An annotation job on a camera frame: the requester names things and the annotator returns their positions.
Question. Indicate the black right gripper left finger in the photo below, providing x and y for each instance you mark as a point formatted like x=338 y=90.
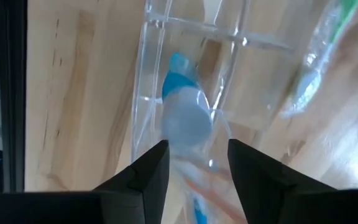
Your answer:
x=120 y=205

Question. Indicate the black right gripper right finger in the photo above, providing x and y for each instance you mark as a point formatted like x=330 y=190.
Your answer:
x=291 y=205

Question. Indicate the orange toothbrush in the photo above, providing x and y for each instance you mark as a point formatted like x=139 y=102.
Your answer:
x=216 y=200

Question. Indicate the blue toothbrush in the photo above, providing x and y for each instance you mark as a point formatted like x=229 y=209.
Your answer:
x=200 y=214

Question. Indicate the small blue mouthwash bottle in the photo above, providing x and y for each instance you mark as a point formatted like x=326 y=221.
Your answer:
x=185 y=121

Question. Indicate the green toothbrush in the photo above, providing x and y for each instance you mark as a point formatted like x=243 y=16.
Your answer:
x=306 y=87

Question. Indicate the clear acrylic organizer box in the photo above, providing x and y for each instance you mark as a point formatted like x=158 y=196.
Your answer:
x=228 y=37

